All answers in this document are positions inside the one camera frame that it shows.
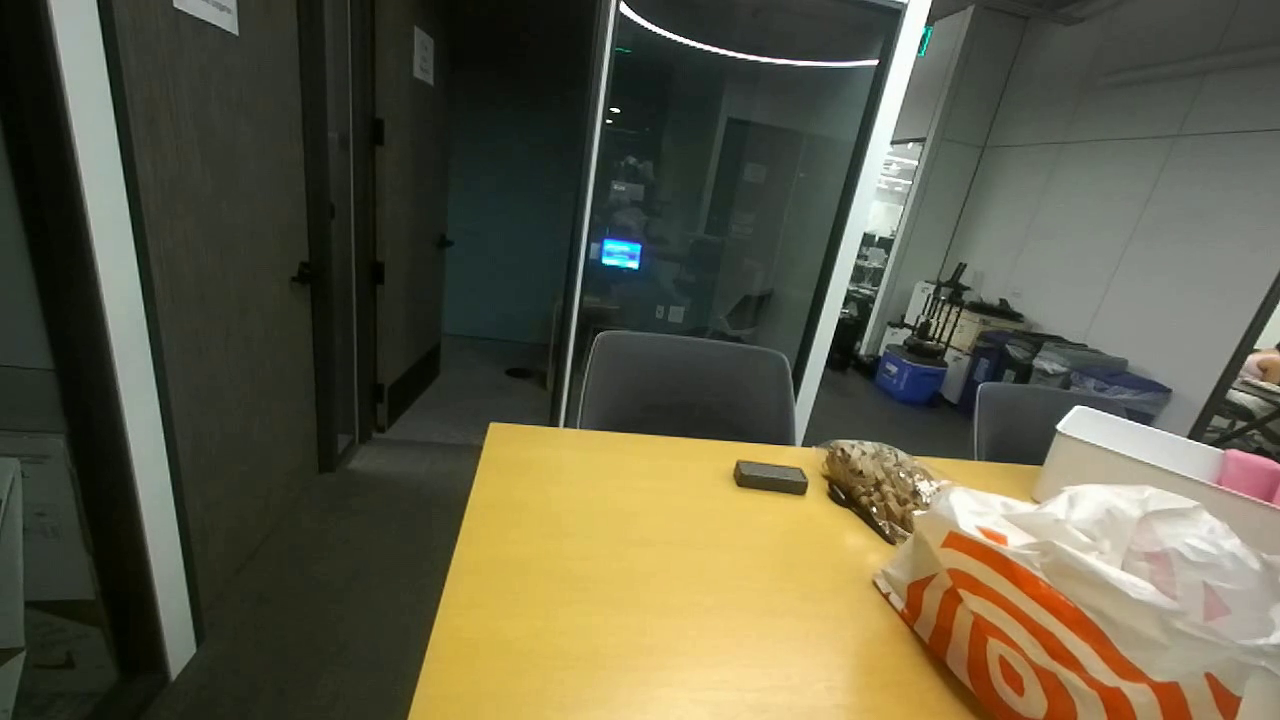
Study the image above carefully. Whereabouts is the black tripod stand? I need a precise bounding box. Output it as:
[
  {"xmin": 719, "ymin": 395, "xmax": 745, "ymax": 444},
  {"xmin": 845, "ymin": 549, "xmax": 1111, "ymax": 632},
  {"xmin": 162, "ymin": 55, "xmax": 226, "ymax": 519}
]
[{"xmin": 915, "ymin": 262, "xmax": 1018, "ymax": 358}]

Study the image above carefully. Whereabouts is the ring ceiling light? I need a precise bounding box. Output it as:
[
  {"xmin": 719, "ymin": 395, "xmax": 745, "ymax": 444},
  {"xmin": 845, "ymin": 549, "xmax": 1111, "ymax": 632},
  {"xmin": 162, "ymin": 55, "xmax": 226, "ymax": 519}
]
[{"xmin": 618, "ymin": 0, "xmax": 914, "ymax": 75}]

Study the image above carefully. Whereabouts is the blue lit monitor screen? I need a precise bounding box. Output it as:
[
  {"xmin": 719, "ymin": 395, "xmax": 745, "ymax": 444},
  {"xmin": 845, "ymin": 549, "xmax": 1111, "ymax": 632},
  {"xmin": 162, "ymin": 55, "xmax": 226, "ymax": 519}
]
[{"xmin": 595, "ymin": 235, "xmax": 649, "ymax": 276}]

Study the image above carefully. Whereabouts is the clear bag of brown snacks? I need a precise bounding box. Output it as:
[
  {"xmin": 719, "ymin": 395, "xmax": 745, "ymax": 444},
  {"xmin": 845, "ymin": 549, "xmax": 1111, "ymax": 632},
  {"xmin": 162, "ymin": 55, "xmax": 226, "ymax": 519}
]
[{"xmin": 819, "ymin": 438, "xmax": 951, "ymax": 549}]

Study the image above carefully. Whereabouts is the white orange plastic shopping bag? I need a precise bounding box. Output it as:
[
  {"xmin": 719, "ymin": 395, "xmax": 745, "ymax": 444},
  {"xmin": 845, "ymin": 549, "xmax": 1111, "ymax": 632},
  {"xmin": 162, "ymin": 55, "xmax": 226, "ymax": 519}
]
[{"xmin": 872, "ymin": 482, "xmax": 1280, "ymax": 720}]

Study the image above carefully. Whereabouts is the pink box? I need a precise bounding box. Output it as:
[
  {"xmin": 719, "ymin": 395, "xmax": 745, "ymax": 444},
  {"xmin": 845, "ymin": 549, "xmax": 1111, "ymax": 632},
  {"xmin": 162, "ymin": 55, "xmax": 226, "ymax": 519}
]
[{"xmin": 1215, "ymin": 450, "xmax": 1280, "ymax": 510}]

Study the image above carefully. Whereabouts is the small black rectangular case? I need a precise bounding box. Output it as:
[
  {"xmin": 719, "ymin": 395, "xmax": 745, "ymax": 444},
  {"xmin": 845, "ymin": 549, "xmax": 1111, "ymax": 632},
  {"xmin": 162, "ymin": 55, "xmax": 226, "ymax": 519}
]
[{"xmin": 732, "ymin": 457, "xmax": 814, "ymax": 499}]

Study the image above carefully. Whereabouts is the grey office chair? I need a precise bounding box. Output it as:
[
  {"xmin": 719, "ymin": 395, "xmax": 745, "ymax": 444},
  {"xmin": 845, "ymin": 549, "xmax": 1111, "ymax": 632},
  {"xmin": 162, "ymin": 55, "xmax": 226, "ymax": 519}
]
[
  {"xmin": 571, "ymin": 328, "xmax": 799, "ymax": 450},
  {"xmin": 970, "ymin": 380, "xmax": 1089, "ymax": 469}
]

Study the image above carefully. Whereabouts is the white plastic storage bin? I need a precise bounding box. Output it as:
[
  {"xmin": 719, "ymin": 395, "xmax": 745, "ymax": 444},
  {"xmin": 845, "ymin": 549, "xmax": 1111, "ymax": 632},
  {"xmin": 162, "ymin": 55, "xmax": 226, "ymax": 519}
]
[{"xmin": 1036, "ymin": 405, "xmax": 1280, "ymax": 544}]

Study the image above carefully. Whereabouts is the white paper wall sign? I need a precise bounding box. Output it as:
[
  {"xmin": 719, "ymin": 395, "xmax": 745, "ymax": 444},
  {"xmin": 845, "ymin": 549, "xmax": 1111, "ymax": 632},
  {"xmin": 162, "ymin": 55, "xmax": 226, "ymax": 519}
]
[
  {"xmin": 173, "ymin": 0, "xmax": 244, "ymax": 39},
  {"xmin": 407, "ymin": 26, "xmax": 441, "ymax": 88}
]

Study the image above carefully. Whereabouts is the blue storage tub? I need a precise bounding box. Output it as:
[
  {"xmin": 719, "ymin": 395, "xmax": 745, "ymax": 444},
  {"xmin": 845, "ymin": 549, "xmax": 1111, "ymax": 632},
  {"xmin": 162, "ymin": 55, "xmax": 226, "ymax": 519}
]
[{"xmin": 872, "ymin": 347, "xmax": 951, "ymax": 407}]

